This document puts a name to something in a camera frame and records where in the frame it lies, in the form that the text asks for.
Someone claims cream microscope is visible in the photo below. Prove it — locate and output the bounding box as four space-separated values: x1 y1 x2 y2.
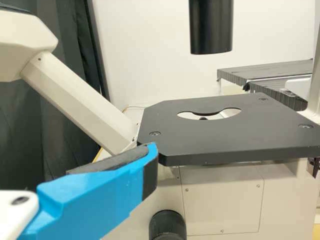
0 0 320 240

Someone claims black platform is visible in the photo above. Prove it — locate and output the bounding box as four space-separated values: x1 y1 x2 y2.
216 58 314 112

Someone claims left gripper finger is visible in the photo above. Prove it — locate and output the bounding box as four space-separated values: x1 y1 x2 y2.
18 141 160 240

